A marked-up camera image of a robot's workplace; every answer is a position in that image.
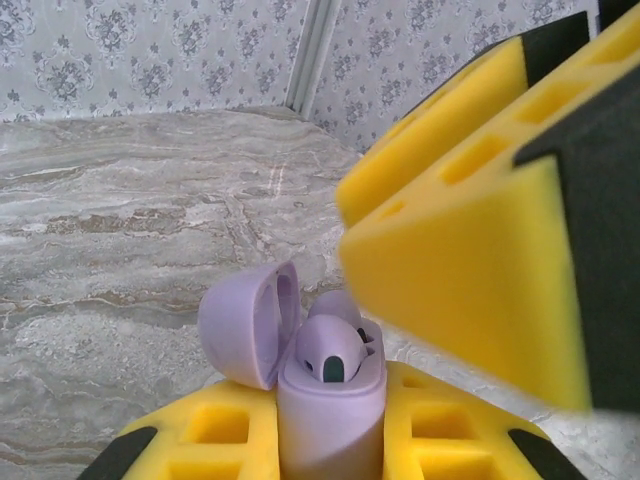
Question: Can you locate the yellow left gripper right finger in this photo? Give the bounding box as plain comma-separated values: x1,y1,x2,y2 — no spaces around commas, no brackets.
382,362,596,480

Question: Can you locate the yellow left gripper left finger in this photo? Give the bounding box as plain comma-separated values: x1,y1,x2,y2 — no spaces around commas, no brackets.
97,378,282,480

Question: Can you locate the purple earbuds charging case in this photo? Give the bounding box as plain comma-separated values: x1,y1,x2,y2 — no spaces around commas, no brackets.
197,259,390,480

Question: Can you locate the purple wireless earbud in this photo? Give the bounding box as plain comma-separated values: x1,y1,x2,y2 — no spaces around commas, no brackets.
293,314,367,385
305,289,382,361

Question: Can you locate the aluminium frame post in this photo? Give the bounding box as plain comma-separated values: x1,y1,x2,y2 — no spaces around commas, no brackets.
285,0,332,117

